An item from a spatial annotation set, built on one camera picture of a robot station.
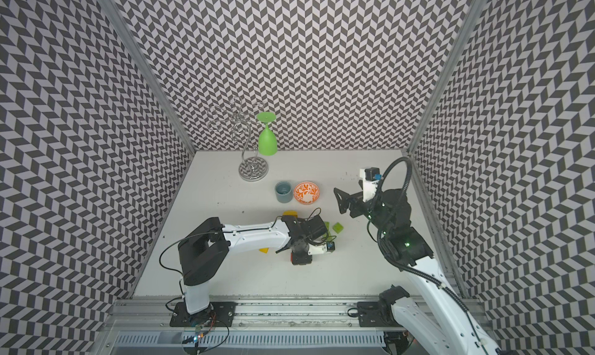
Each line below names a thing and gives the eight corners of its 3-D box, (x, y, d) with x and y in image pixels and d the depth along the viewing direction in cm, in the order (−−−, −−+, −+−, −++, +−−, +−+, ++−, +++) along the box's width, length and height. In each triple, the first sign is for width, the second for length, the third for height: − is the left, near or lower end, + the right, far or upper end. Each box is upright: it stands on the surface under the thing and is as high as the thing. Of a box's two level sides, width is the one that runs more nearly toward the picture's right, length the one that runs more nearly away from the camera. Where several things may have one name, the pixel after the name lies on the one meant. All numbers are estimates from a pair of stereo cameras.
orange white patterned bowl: (294, 204, 100) (293, 199, 97) (295, 187, 106) (294, 181, 103) (319, 205, 100) (319, 199, 97) (318, 187, 106) (319, 181, 103)
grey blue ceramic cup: (274, 203, 100) (273, 197, 96) (276, 188, 105) (275, 181, 101) (292, 203, 100) (292, 197, 96) (293, 188, 105) (293, 181, 101)
